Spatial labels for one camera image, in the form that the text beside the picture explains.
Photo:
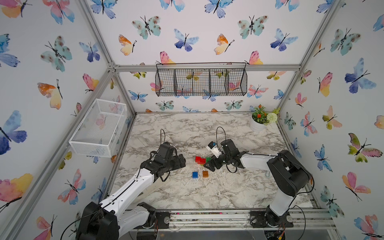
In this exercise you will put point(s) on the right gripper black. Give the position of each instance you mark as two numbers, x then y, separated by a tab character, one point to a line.
210	165

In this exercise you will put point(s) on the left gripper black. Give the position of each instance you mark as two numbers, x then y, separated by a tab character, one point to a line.
177	164

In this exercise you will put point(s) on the long red lego brick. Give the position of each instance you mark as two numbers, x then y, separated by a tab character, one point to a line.
200	161

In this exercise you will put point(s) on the blue lego brick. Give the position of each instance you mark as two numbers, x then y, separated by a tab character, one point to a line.
195	175

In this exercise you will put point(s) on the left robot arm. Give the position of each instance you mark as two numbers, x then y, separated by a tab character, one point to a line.
111	218

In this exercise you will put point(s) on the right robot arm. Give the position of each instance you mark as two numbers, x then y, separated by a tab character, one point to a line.
288	173

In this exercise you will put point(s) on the potted flower plant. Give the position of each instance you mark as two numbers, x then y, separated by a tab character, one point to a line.
261	118

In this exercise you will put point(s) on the white mesh basket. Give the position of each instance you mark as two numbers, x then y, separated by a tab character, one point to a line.
98	132

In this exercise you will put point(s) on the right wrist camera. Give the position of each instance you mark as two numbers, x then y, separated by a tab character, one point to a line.
214	149

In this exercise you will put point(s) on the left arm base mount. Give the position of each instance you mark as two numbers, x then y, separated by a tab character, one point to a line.
156	219

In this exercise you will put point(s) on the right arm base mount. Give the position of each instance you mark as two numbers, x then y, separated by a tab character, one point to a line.
268	219

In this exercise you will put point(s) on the black wire basket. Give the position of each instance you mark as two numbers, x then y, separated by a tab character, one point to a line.
201	79

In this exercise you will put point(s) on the aluminium front rail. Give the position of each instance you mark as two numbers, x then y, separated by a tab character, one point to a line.
222	220

